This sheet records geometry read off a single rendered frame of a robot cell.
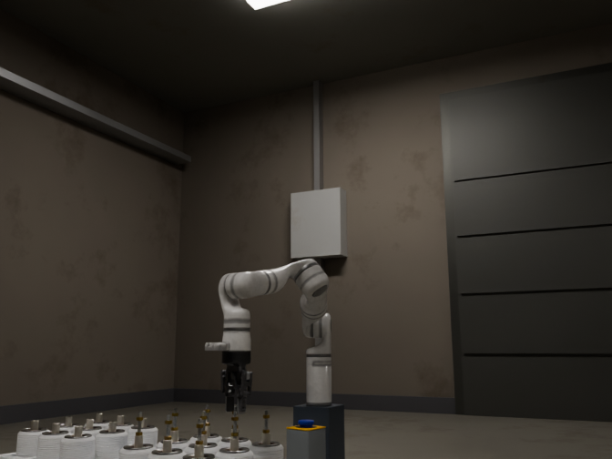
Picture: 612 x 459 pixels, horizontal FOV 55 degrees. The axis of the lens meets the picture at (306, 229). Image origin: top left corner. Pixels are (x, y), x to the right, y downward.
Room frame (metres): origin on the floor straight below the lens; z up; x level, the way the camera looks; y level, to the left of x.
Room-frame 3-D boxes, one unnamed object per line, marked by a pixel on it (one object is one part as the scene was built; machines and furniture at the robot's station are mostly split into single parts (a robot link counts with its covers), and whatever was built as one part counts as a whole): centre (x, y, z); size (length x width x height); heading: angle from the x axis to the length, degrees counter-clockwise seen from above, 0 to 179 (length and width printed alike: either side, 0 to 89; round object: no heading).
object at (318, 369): (2.21, -0.04, 0.39); 0.09 x 0.09 x 0.17; 64
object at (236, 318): (1.57, 0.19, 0.63); 0.09 x 0.07 x 0.15; 52
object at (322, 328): (2.21, -0.05, 0.54); 0.09 x 0.09 x 0.17; 88
